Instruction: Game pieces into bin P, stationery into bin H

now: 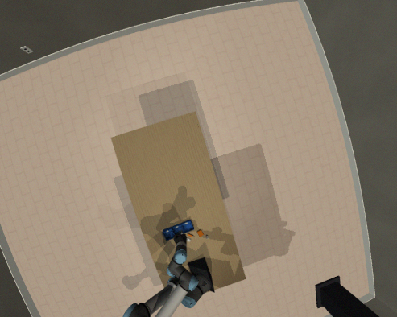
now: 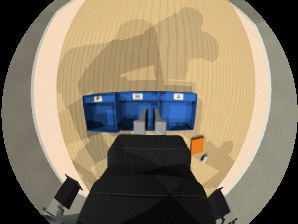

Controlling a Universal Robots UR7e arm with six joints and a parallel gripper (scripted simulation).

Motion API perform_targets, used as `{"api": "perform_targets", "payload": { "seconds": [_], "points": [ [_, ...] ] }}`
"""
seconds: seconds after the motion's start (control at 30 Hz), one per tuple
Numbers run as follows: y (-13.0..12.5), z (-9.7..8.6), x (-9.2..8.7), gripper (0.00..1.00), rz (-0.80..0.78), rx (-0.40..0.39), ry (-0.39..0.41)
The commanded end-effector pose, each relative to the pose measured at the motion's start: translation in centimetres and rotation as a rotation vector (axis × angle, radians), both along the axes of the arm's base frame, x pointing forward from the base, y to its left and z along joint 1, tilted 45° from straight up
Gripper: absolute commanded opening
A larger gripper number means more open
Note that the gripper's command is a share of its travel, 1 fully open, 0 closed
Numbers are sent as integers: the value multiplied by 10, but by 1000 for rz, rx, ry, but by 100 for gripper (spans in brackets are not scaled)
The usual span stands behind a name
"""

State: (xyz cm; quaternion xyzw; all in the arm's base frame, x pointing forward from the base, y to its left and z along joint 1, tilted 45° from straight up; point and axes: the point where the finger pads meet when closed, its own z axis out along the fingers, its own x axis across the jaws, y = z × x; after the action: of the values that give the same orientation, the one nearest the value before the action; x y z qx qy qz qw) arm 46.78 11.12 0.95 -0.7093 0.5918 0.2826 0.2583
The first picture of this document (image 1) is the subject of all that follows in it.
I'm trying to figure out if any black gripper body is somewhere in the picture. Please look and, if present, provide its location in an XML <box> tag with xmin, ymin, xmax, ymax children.
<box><xmin>174</xmin><ymin>233</ymin><xmax>187</xmax><ymax>246</ymax></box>

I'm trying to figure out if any blue rack of bins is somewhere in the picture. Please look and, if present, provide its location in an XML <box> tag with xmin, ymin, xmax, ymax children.
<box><xmin>163</xmin><ymin>220</ymin><xmax>194</xmax><ymax>241</ymax></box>

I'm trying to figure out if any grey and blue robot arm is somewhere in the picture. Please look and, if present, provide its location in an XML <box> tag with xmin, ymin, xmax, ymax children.
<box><xmin>123</xmin><ymin>245</ymin><xmax>211</xmax><ymax>317</ymax></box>

